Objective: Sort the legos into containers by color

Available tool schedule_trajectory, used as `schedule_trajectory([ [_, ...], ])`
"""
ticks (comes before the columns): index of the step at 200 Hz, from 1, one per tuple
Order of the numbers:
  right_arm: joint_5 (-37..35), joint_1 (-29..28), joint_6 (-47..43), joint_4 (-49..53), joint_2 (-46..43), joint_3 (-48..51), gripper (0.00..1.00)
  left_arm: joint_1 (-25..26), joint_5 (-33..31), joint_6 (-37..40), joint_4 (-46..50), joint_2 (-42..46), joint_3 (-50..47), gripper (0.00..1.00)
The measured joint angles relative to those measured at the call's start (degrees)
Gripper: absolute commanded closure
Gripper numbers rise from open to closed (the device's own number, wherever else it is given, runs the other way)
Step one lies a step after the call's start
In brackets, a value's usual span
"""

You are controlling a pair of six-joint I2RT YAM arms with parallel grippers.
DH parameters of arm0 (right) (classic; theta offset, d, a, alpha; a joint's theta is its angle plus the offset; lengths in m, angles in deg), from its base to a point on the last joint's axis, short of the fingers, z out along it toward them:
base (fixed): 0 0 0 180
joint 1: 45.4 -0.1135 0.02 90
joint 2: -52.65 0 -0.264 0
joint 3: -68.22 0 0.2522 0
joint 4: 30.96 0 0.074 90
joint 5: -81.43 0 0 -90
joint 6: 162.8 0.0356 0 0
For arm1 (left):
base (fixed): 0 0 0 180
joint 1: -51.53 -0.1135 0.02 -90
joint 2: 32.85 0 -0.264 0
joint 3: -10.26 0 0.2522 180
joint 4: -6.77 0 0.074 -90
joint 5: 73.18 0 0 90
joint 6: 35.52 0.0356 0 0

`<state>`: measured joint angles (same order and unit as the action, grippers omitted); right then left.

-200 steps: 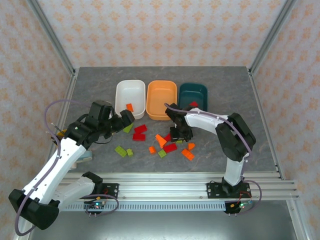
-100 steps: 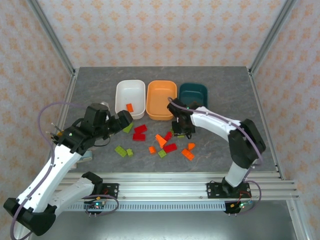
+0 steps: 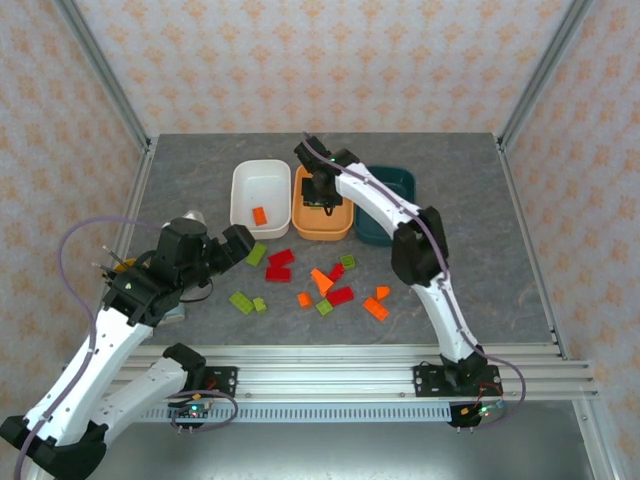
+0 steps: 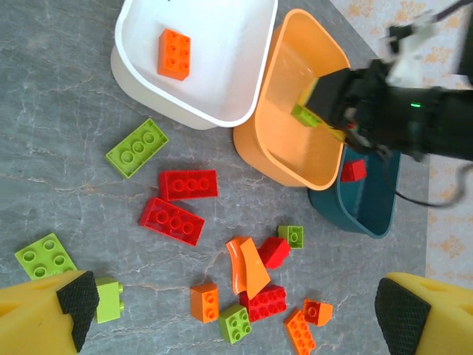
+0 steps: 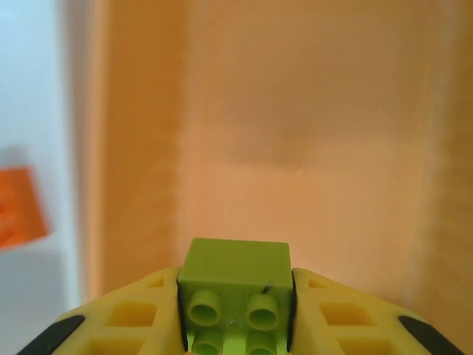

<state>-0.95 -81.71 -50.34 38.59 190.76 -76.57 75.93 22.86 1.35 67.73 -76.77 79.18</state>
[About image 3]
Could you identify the small orange lego brick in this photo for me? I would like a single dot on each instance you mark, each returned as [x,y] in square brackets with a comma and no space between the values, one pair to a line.
[304,300]

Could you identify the small green lego brick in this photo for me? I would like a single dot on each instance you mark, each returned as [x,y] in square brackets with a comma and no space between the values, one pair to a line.
[348,262]
[259,304]
[324,307]

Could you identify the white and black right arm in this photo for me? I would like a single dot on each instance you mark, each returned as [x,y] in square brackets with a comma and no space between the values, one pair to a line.
[450,320]

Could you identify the orange plastic container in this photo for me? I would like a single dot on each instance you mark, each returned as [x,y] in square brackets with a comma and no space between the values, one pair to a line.
[300,220]

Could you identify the yellow holder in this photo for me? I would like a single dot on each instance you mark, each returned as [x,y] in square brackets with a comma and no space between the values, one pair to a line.
[124,264]

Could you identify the white plastic container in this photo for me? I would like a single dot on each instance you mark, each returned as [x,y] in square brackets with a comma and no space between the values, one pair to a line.
[260,195]

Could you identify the grey tape roll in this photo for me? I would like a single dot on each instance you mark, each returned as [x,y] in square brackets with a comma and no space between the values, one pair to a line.
[176,312]

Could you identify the thin pen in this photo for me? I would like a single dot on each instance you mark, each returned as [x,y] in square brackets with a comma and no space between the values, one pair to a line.
[100,266]
[112,253]

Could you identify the teal plastic container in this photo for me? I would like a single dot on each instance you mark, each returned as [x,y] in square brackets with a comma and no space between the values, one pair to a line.
[385,175]

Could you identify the orange lego wedge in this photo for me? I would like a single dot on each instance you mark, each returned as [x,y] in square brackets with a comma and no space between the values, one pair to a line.
[321,281]

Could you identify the orange lego slope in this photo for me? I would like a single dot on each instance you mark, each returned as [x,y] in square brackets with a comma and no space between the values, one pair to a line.
[383,292]

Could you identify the long orange lego brick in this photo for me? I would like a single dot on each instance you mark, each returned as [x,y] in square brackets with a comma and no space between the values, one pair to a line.
[376,308]

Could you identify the left circuit board with led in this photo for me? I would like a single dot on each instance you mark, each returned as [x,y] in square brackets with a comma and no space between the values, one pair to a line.
[196,410]

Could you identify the circuit board with led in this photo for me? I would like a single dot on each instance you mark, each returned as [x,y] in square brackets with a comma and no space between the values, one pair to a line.
[482,411]
[196,410]

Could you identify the right circuit board with led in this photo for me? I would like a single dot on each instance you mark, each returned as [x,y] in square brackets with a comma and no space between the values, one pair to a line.
[482,411]

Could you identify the aluminium table side rail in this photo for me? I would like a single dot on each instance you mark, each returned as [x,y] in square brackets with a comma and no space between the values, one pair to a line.
[135,200]
[532,250]

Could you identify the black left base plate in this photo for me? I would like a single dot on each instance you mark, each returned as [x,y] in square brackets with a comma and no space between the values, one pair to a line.
[222,380]

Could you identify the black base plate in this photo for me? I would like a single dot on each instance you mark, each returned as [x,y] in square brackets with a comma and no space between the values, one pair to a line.
[222,380]
[430,382]

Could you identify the aluminium mounting rail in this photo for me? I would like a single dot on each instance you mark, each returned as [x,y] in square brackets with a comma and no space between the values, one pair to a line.
[325,372]

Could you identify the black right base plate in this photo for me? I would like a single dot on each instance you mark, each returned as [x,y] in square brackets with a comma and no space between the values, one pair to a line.
[430,382]

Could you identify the aluminium frame post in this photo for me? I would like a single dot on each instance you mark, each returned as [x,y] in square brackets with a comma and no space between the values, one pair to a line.
[107,75]
[540,70]

